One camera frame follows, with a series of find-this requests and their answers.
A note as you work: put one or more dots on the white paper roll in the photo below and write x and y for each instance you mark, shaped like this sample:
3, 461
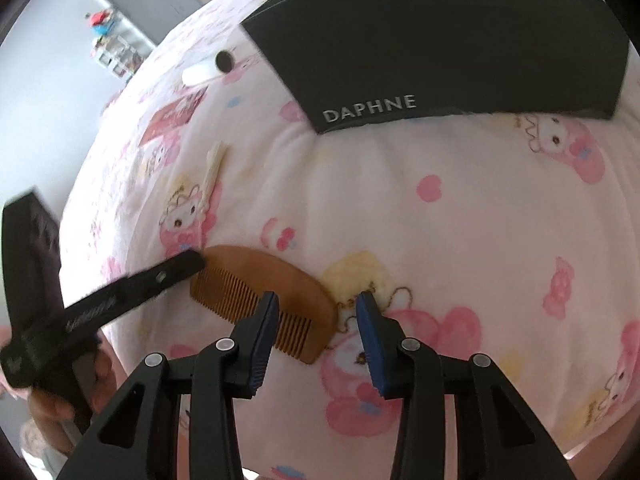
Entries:
200, 74

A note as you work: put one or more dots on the red plush toy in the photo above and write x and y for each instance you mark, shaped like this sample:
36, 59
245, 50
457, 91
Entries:
100, 20

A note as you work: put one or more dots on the pink printed blanket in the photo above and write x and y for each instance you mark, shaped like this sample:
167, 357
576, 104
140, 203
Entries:
400, 210

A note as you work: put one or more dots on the red printed card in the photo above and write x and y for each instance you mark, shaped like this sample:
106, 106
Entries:
172, 112

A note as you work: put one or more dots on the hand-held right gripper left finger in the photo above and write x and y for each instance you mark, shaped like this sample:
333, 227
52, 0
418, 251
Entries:
261, 345

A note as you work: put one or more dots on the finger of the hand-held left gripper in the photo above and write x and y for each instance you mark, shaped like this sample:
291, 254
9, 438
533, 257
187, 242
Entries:
30, 245
150, 280

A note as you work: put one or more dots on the brown wooden comb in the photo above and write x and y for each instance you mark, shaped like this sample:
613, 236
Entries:
300, 290

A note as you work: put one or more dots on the person's left hand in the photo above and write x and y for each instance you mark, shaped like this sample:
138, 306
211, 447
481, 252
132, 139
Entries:
47, 405

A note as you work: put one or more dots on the white shelf rack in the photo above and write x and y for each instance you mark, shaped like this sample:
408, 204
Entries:
117, 52

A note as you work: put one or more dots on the black cardboard box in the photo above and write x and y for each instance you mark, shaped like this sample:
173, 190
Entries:
450, 50

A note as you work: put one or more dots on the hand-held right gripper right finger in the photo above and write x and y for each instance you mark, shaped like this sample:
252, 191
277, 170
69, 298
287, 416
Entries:
372, 345

